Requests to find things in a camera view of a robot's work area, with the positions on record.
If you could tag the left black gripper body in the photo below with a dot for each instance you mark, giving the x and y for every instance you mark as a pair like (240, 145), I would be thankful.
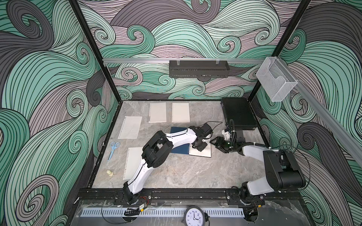
(201, 147)

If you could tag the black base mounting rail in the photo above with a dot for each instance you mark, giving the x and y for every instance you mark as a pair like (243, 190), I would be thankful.
(231, 196)

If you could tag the blue cover notebook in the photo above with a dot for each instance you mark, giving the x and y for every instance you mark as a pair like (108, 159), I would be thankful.
(189, 150)

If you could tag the black hard case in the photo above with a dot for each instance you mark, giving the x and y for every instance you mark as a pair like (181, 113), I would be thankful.
(238, 110)

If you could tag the aluminium wall rail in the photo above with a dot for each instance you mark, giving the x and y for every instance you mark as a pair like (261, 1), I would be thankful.
(144, 60)

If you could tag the right side aluminium rail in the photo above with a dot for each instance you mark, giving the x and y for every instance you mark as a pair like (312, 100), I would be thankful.
(311, 89)

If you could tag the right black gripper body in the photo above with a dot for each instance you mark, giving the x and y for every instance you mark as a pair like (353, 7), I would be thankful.
(226, 144)

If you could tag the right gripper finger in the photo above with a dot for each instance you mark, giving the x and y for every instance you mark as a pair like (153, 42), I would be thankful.
(215, 140)
(221, 148)

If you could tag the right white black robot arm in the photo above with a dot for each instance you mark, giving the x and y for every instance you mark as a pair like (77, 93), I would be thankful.
(282, 171)

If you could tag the black wall-mounted tray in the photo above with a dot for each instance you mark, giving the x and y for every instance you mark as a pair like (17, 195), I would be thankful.
(200, 69)

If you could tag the torn lined notebook page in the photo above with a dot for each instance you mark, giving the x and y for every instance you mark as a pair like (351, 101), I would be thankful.
(130, 127)

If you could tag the clear acrylic wall holder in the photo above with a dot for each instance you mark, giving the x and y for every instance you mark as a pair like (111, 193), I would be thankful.
(276, 78)

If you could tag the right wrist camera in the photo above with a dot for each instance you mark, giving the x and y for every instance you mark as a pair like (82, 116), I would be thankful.
(233, 133)

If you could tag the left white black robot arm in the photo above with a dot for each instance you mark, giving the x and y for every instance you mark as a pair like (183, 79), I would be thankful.
(156, 151)

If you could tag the small yellow-green object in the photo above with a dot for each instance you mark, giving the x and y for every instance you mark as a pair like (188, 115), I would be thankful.
(110, 173)

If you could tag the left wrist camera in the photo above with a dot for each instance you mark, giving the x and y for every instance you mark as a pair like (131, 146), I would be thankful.
(206, 130)

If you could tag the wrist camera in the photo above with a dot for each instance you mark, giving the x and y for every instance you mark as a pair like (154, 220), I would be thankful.
(206, 130)
(233, 133)

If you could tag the white slotted cable duct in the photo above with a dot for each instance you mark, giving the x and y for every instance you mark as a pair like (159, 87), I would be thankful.
(163, 212)

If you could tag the blue handled scissors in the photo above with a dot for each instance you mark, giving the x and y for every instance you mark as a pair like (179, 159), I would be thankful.
(114, 146)

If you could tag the round analog clock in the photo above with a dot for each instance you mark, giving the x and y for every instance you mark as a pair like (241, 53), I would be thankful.
(194, 216)

